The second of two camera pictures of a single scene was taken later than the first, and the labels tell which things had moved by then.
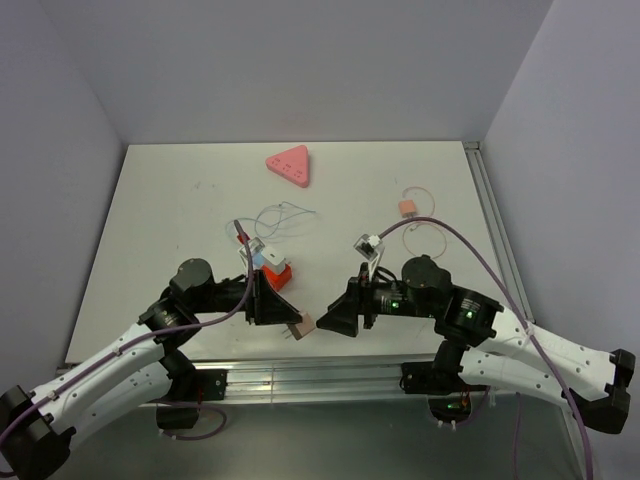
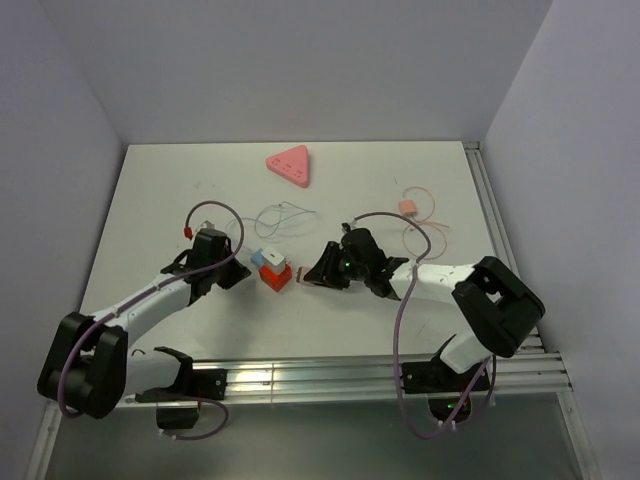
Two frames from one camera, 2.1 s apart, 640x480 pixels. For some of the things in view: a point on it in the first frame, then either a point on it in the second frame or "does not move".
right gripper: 341,314 to 325,271
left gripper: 265,306 to 238,273
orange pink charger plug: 407,208 does not move
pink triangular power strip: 292,163 does not move
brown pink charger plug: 303,328 to 300,275
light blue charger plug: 257,260 does not move
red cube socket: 278,281 does not move
